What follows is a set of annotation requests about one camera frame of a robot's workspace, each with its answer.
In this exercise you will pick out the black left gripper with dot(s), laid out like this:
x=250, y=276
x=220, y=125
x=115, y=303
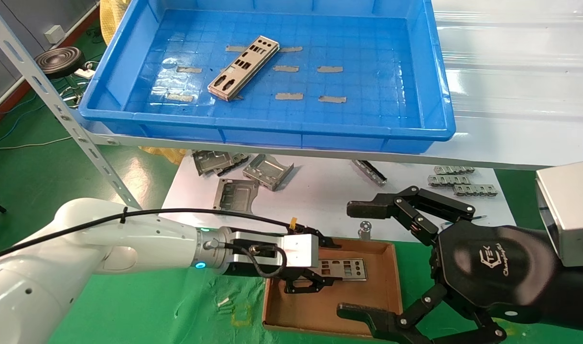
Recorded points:
x=246, y=260

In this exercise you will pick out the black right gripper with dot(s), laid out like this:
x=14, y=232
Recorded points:
x=502, y=267

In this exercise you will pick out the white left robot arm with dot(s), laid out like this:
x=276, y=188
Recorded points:
x=105, y=243

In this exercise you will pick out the brown cardboard box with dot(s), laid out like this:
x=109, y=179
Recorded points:
x=368, y=306

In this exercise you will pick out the blue plastic tray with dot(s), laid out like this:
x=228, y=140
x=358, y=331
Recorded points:
x=368, y=38

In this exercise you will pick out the small yellow tag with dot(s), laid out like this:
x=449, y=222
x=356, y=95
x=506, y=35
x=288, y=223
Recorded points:
x=293, y=222

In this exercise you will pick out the white tape scrap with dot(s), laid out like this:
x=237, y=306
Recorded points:
x=223, y=302

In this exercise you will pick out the flat dark metal plate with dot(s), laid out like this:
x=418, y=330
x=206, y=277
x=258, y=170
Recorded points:
x=234, y=195

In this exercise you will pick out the green table cloth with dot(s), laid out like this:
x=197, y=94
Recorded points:
x=177, y=306

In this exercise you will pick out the grey tape strip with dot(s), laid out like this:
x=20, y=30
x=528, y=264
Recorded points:
x=291, y=49
x=189, y=69
x=289, y=96
x=234, y=48
x=286, y=69
x=332, y=99
x=179, y=97
x=330, y=69

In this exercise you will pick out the white power strip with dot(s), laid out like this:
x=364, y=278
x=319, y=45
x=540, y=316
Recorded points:
x=85, y=73

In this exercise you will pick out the black round stool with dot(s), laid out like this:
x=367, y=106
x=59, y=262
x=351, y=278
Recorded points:
x=59, y=59

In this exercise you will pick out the left wrist camera housing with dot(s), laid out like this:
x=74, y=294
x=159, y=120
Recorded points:
x=301, y=251

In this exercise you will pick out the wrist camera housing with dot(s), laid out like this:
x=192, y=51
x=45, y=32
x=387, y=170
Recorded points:
x=568, y=215
x=301, y=251

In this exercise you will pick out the narrow grey metal rail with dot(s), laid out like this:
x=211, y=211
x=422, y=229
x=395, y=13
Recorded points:
x=370, y=173

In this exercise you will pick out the grey folded metal bracket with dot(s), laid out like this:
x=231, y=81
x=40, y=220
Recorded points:
x=267, y=169

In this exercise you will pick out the grey sheet metal bracket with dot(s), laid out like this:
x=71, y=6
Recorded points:
x=208, y=162

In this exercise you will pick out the right wrist camera housing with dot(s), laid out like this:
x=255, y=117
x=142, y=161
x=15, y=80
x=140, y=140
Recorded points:
x=568, y=215

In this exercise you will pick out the grey perforated shelf post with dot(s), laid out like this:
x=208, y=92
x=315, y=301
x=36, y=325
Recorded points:
x=48, y=95

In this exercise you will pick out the white wall outlet box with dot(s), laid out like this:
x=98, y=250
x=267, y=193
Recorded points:
x=54, y=33

